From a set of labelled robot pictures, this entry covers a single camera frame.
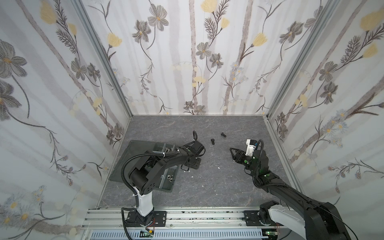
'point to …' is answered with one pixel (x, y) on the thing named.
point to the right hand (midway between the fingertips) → (230, 146)
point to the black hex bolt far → (223, 134)
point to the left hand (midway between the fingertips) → (193, 160)
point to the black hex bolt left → (212, 140)
